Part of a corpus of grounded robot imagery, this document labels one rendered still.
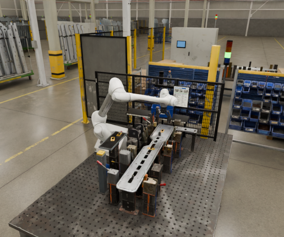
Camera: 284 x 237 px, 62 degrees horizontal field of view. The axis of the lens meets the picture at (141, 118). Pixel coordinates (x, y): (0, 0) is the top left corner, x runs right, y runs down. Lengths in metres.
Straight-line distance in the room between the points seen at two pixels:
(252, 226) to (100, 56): 3.89
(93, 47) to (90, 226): 3.69
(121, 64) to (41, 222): 3.30
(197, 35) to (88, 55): 4.96
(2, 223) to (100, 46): 3.39
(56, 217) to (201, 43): 7.85
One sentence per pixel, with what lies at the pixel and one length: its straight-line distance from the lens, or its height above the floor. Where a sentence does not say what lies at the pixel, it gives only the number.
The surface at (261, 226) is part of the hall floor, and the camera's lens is 3.45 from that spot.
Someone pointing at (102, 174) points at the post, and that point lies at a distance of 2.32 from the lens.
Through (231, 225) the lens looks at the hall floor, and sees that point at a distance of 3.31.
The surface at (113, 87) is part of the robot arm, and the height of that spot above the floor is 1.62.
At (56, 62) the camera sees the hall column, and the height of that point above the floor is 0.68.
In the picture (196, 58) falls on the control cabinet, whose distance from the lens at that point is 9.18.
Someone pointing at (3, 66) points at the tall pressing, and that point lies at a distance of 10.04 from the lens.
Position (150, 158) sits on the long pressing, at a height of 1.00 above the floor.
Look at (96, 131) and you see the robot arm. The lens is 2.84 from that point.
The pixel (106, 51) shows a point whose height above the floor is 1.70.
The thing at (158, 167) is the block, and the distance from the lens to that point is 2.24.
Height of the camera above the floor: 2.31
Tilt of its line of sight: 23 degrees down
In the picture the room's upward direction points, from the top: 1 degrees clockwise
